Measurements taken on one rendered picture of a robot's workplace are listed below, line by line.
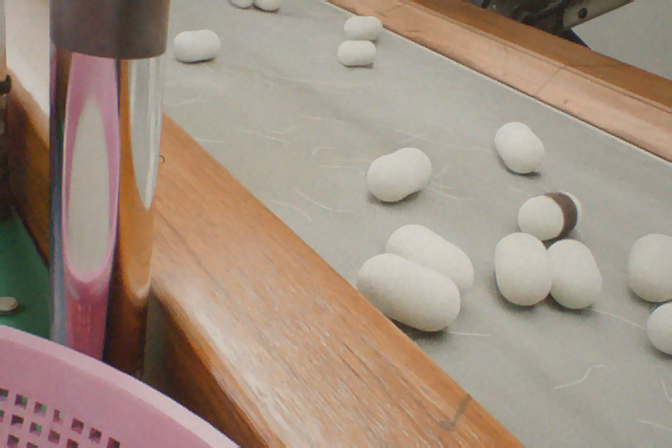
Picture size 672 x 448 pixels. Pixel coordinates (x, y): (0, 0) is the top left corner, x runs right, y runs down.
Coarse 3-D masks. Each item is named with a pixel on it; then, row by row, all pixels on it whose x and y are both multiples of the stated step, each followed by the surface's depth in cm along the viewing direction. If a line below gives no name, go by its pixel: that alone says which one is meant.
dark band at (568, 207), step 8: (552, 192) 32; (560, 192) 32; (560, 200) 31; (568, 200) 31; (560, 208) 31; (568, 208) 31; (576, 208) 31; (568, 216) 31; (576, 216) 31; (568, 224) 31; (560, 232) 31; (568, 232) 32
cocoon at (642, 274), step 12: (648, 240) 29; (660, 240) 29; (636, 252) 29; (648, 252) 28; (660, 252) 28; (636, 264) 28; (648, 264) 28; (660, 264) 27; (636, 276) 28; (648, 276) 27; (660, 276) 27; (636, 288) 28; (648, 288) 27; (660, 288) 27; (648, 300) 28; (660, 300) 28
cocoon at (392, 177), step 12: (384, 156) 32; (396, 156) 32; (408, 156) 32; (420, 156) 33; (372, 168) 32; (384, 168) 31; (396, 168) 31; (408, 168) 31; (420, 168) 32; (372, 180) 31; (384, 180) 31; (396, 180) 31; (408, 180) 31; (420, 180) 32; (372, 192) 32; (384, 192) 31; (396, 192) 31; (408, 192) 32
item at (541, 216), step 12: (564, 192) 32; (528, 204) 31; (540, 204) 31; (552, 204) 31; (576, 204) 32; (528, 216) 31; (540, 216) 30; (552, 216) 30; (528, 228) 31; (540, 228) 30; (552, 228) 31; (540, 240) 31
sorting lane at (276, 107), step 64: (192, 0) 62; (320, 0) 72; (192, 64) 46; (256, 64) 48; (320, 64) 51; (384, 64) 54; (448, 64) 58; (192, 128) 36; (256, 128) 38; (320, 128) 39; (384, 128) 41; (448, 128) 43; (576, 128) 48; (256, 192) 31; (320, 192) 32; (448, 192) 35; (512, 192) 36; (576, 192) 38; (640, 192) 39; (512, 320) 25; (576, 320) 26; (640, 320) 27; (512, 384) 22; (576, 384) 23; (640, 384) 23
